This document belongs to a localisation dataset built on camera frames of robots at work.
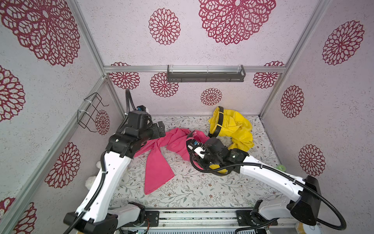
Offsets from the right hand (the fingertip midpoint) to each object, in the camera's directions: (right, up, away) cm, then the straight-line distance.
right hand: (194, 155), depth 75 cm
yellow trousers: (+31, +15, +28) cm, 44 cm away
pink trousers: (-21, -13, +15) cm, 29 cm away
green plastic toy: (+56, -11, +17) cm, 60 cm away
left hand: (-18, +13, -5) cm, 23 cm away
